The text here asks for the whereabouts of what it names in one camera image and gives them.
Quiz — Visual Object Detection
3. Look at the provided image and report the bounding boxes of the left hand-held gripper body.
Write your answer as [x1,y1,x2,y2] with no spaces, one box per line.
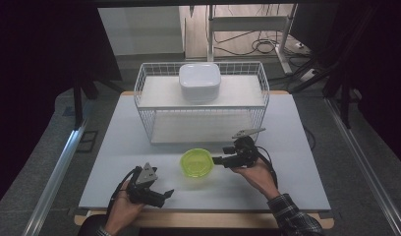
[126,161,161,207]

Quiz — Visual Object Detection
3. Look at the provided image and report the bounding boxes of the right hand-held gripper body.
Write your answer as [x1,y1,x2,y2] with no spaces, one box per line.
[231,128,266,169]

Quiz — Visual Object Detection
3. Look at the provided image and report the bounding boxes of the white square plastic container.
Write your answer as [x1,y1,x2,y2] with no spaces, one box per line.
[178,62,222,103]

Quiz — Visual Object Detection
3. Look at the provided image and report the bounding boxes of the white wire rack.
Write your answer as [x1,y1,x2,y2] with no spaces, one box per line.
[133,61,271,146]

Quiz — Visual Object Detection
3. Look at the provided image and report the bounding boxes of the person's right hand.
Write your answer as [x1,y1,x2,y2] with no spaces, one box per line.
[230,157,282,202]

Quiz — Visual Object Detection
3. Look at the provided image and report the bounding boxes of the person's left hand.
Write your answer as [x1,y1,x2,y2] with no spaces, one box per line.
[104,179,146,236]

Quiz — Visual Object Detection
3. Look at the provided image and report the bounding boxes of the person's leg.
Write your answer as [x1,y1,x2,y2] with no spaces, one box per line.
[77,214,108,236]

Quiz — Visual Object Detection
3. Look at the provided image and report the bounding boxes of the white power strip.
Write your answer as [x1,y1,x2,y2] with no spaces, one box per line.
[299,68,321,84]

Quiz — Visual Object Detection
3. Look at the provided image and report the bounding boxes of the black metal stand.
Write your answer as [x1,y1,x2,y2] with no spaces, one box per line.
[288,4,381,130]
[72,70,126,130]

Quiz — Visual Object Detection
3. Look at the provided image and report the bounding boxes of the white cabinet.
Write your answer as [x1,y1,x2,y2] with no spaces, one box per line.
[97,6,186,57]

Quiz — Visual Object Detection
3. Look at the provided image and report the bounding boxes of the dark curtain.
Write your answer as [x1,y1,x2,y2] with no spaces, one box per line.
[288,0,401,170]
[0,0,124,210]

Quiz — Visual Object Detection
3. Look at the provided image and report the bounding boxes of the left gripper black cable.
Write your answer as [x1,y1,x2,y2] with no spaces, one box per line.
[105,165,143,215]

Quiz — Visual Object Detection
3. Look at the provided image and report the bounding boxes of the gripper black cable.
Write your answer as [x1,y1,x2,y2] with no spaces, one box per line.
[253,145,279,190]
[105,165,143,215]

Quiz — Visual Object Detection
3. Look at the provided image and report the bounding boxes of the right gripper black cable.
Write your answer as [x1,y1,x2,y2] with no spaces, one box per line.
[253,145,279,190]

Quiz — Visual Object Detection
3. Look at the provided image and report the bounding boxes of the thin black cable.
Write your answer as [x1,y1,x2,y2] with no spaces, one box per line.
[302,125,317,152]

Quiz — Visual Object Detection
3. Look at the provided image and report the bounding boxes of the black square floor frame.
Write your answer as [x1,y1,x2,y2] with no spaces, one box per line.
[75,130,100,154]

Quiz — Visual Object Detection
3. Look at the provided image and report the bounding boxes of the aluminium rail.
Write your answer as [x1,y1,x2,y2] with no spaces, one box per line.
[22,119,89,236]
[323,97,401,236]

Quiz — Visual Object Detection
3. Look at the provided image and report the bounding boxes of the black floor cables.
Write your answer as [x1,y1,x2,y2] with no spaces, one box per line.
[212,29,313,57]

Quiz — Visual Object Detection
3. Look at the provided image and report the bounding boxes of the white desk frame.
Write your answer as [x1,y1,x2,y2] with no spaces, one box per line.
[206,3,300,76]

